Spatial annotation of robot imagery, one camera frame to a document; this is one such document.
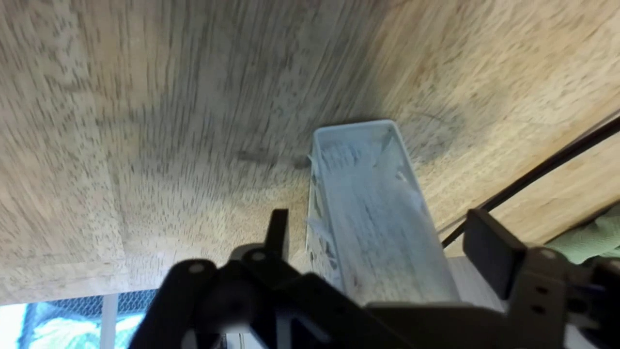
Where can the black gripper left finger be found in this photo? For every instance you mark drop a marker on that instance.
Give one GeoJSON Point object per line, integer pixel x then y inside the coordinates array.
{"type": "Point", "coordinates": [198, 301]}

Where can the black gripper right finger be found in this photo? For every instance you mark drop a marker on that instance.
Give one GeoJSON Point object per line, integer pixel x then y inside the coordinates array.
{"type": "Point", "coordinates": [543, 289]}

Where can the white perforated napkin holder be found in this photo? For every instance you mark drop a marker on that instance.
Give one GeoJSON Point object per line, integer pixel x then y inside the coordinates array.
{"type": "Point", "coordinates": [369, 227]}

